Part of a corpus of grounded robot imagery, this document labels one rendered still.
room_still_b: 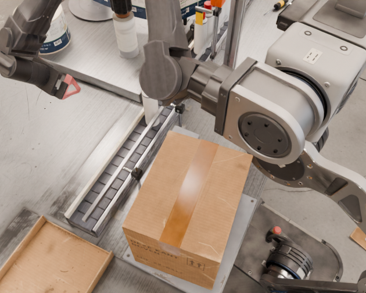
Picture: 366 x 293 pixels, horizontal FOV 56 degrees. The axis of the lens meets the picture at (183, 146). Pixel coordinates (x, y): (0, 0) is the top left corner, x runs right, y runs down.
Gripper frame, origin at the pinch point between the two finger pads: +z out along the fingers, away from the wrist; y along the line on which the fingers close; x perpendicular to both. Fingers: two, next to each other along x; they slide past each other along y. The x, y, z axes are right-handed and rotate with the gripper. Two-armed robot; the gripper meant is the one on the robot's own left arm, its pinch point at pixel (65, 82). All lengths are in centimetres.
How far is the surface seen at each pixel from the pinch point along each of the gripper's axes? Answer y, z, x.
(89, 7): 58, 57, -27
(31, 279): -18, -1, 55
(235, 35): -20, 50, -40
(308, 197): -73, 144, 11
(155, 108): -14.4, 28.2, -3.1
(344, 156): -79, 171, -21
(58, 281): -25, 2, 52
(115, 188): -19.7, 18.1, 24.9
